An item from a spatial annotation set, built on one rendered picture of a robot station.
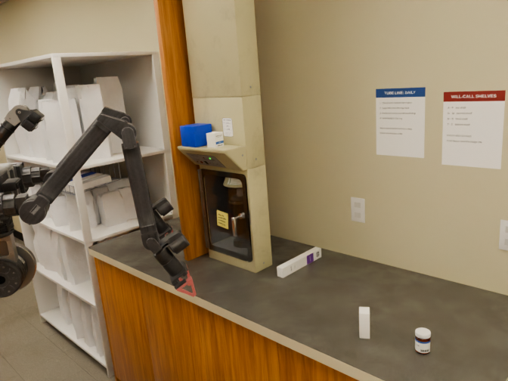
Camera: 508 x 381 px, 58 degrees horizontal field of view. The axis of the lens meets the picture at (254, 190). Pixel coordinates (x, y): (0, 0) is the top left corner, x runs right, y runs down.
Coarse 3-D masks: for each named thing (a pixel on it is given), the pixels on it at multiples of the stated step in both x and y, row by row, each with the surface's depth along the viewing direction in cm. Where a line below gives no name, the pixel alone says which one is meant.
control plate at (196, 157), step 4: (192, 156) 202; (196, 156) 199; (200, 156) 197; (204, 156) 194; (208, 156) 192; (212, 156) 190; (196, 160) 204; (200, 160) 201; (204, 160) 199; (208, 160) 196; (212, 160) 194; (216, 160) 192; (200, 164) 206; (204, 164) 203; (208, 164) 201; (212, 164) 198; (216, 164) 196; (220, 164) 194
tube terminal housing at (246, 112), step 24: (216, 120) 196; (240, 120) 186; (240, 144) 189; (216, 168) 204; (264, 168) 197; (264, 192) 199; (264, 216) 201; (264, 240) 203; (240, 264) 207; (264, 264) 205
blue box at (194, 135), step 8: (184, 128) 196; (192, 128) 192; (200, 128) 194; (208, 128) 197; (184, 136) 197; (192, 136) 193; (200, 136) 194; (184, 144) 198; (192, 144) 195; (200, 144) 195
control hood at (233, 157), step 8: (224, 144) 196; (184, 152) 201; (192, 152) 197; (200, 152) 192; (208, 152) 188; (216, 152) 184; (224, 152) 180; (232, 152) 182; (240, 152) 186; (192, 160) 207; (224, 160) 188; (232, 160) 183; (240, 160) 186; (224, 168) 197; (232, 168) 191; (240, 168) 187
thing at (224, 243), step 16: (208, 176) 207; (224, 176) 200; (240, 176) 192; (208, 192) 210; (224, 192) 202; (240, 192) 194; (208, 208) 213; (224, 208) 205; (240, 208) 197; (208, 224) 216; (240, 224) 199; (224, 240) 210; (240, 240) 202; (240, 256) 204
